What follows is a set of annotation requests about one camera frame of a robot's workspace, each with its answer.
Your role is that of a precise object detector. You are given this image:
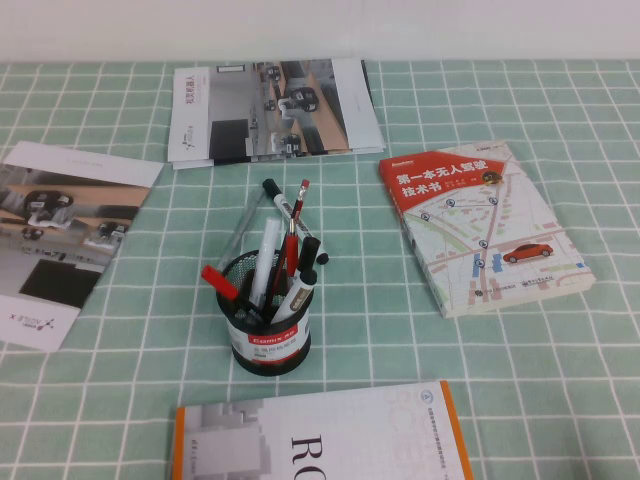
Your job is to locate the red barrel pen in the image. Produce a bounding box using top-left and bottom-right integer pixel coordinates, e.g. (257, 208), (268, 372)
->
(283, 233), (300, 277)

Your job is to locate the white pen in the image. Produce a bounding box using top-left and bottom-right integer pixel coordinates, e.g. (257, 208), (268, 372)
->
(248, 216), (280, 309)

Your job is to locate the green checked tablecloth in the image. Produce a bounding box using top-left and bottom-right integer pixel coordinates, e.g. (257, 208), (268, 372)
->
(0, 59), (640, 480)

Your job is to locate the black mesh pen holder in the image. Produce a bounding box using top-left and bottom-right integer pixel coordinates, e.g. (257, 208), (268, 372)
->
(215, 249), (316, 377)

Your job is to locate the red map cover book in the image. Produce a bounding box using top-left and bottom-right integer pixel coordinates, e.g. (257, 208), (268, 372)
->
(378, 139), (596, 320)

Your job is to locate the robot photo brochure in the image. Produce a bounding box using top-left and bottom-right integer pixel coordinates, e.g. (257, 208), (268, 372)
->
(167, 58), (382, 162)
(172, 60), (388, 171)
(0, 139), (166, 354)

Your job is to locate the clear transparent pen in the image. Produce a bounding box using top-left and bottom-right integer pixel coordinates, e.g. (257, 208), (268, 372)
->
(219, 192), (266, 274)

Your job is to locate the black capped marker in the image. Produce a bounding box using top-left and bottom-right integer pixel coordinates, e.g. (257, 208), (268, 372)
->
(297, 236), (323, 274)

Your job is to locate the orange edged white book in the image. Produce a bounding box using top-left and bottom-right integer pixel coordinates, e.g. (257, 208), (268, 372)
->
(172, 380), (475, 480)

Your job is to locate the red pencil with eraser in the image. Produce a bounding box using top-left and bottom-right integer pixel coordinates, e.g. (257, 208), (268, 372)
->
(264, 178), (311, 321)

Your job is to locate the white marker black cap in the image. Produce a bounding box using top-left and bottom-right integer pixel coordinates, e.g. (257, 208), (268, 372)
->
(262, 177), (331, 266)

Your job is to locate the red capped marker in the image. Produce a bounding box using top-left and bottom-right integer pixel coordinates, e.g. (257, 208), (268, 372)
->
(201, 264), (266, 326)

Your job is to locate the grey label black cap marker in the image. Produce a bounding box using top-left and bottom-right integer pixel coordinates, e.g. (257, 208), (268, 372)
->
(272, 269), (319, 324)

